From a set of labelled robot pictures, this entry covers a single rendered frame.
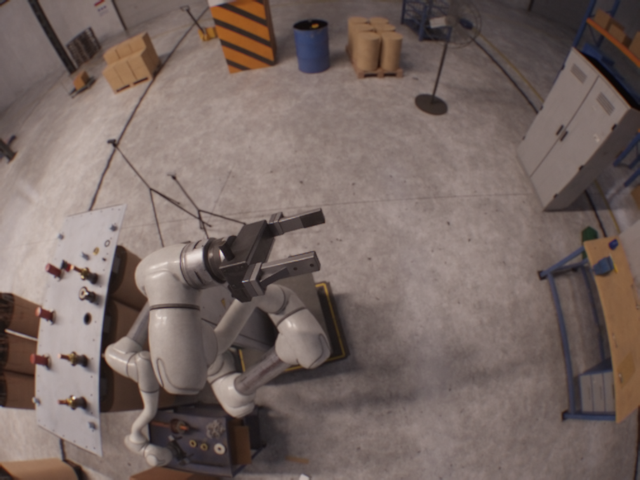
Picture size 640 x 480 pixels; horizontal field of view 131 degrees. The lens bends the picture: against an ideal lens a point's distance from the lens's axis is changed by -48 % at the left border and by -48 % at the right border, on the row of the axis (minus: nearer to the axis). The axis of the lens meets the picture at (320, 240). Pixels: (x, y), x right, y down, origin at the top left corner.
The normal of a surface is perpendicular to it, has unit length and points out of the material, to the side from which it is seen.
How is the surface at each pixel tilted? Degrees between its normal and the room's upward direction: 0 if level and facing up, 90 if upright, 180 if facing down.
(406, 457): 0
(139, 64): 90
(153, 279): 19
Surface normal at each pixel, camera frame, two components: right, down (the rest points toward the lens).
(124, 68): 0.11, 0.89
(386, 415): -0.06, -0.44
